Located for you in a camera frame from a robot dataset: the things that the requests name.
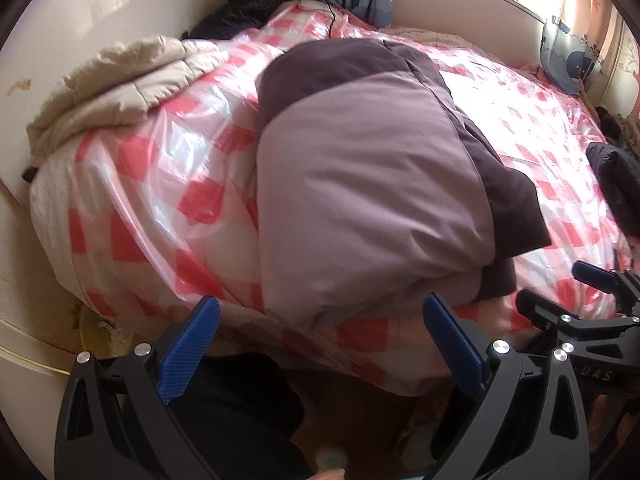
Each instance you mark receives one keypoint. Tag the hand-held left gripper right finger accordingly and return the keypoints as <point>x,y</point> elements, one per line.
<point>450,340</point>

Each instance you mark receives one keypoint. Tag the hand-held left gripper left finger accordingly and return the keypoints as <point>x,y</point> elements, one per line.
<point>190,345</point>

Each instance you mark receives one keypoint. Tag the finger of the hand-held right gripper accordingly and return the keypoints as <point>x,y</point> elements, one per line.
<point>592,275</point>
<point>550,307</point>

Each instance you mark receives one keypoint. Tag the purple jacket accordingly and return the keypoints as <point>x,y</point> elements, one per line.
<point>360,185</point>

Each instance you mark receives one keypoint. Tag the dark patterned clothes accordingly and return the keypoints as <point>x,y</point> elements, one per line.
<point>622,127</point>

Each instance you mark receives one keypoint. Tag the black clothes pile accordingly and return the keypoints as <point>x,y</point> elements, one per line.
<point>250,0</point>

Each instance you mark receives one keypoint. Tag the black puffer garment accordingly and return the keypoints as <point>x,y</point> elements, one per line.
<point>617,180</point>

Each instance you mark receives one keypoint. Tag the red checkered plastic sheet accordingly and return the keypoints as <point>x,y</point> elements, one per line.
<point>165,170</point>

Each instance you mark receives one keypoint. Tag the blue cartoon pillow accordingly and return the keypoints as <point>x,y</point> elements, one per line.
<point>575,60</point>

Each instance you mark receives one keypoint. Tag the beige puffer jacket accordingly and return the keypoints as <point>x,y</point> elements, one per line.
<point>125,80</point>

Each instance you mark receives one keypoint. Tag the tree wall sticker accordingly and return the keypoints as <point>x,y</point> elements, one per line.
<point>631,60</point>

